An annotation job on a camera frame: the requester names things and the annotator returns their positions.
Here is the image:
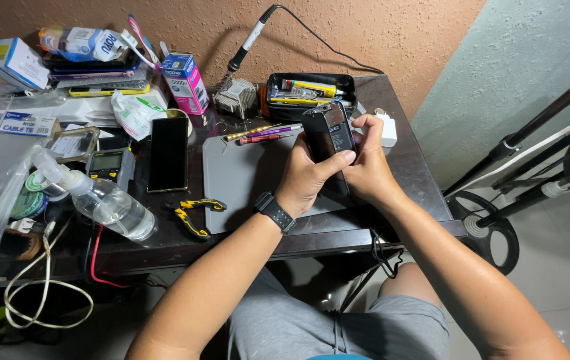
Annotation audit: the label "person's right hand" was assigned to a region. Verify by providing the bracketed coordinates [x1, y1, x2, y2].
[342, 113, 407, 203]

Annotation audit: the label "person's left hand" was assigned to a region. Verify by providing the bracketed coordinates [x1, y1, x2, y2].
[274, 131, 358, 219]

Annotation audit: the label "black wrist watch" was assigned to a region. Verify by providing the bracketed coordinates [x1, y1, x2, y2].
[253, 191, 297, 235]

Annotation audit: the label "purple screwdriver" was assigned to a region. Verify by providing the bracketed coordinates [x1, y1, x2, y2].
[248, 124, 304, 139]

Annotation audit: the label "red screwdriver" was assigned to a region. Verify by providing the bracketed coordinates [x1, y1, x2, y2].
[236, 134, 293, 146]

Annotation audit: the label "grey silicone work mat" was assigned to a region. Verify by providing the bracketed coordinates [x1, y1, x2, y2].
[202, 129, 361, 235]

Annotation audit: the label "gold screwdriver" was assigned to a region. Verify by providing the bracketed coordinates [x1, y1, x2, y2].
[224, 123, 281, 142]

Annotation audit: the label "black tray of tools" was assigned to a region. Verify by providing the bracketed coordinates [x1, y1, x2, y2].
[264, 72, 359, 122]

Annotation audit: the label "aluminium heat sink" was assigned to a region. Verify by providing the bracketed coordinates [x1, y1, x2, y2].
[212, 77, 259, 120]

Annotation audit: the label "yellow black pliers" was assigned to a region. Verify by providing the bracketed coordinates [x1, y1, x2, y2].
[166, 198, 227, 242]

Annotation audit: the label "black smartphone with gold edge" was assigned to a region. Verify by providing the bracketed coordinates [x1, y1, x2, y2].
[147, 116, 189, 194]

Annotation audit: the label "grey shorts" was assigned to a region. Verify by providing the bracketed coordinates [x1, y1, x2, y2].
[226, 267, 451, 360]

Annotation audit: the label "pink blue ink box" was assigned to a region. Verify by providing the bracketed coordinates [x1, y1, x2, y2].
[159, 52, 210, 116]

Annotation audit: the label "standing fan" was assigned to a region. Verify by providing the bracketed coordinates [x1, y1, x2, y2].
[442, 59, 570, 277]

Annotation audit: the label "white green plastic packet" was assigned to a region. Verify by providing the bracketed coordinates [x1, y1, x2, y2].
[110, 90, 169, 142]

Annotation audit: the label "grey digital multimeter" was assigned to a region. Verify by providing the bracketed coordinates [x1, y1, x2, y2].
[85, 148, 136, 192]

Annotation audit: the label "clear spray bottle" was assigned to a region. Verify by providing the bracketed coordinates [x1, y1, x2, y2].
[31, 146, 158, 243]

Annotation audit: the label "pink toothbrush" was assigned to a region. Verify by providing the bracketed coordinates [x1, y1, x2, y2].
[127, 14, 161, 74]

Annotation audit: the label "stack of phones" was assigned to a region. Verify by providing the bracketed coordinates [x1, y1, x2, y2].
[42, 48, 155, 98]

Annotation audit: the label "clear phone case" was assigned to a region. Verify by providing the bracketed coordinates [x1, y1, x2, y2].
[46, 126, 101, 165]

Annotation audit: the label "clear bag of packets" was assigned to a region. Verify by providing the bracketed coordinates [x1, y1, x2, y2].
[38, 26, 138, 63]

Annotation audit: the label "wooden brush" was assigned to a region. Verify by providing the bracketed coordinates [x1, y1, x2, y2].
[0, 229, 44, 262]

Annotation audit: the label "white blue cardboard box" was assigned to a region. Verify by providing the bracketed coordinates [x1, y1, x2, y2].
[0, 37, 51, 97]

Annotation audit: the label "white wall charger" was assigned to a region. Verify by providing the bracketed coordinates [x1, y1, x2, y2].
[355, 108, 399, 148]

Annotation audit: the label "black cable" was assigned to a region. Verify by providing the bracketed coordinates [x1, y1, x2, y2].
[369, 227, 406, 280]

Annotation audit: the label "soldering iron with cable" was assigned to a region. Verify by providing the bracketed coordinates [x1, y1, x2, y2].
[213, 4, 386, 96]

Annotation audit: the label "red wire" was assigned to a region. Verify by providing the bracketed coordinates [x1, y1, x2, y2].
[90, 225, 131, 290]

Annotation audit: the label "green solder wire spool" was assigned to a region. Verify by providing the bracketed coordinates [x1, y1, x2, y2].
[10, 171, 70, 221]

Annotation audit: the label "cable tie packet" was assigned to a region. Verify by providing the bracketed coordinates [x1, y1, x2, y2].
[0, 111, 61, 138]

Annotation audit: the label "white cable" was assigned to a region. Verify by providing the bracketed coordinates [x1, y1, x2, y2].
[4, 218, 94, 330]

